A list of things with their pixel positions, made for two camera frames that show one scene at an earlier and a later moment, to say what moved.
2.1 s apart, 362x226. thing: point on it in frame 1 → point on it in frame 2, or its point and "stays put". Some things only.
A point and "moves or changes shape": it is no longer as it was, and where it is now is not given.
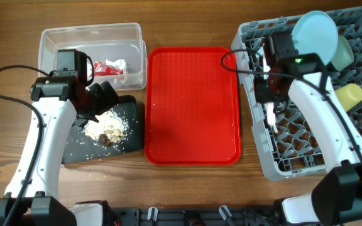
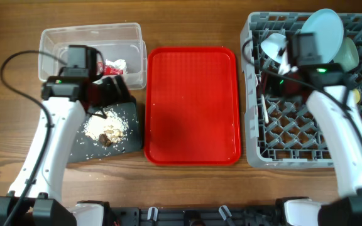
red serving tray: (191, 107) stays put
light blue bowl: (261, 52) moves or changes shape
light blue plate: (315, 32) moves or changes shape
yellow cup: (349, 95) moves or changes shape
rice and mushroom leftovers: (110, 129) stays put
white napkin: (119, 64) stays put
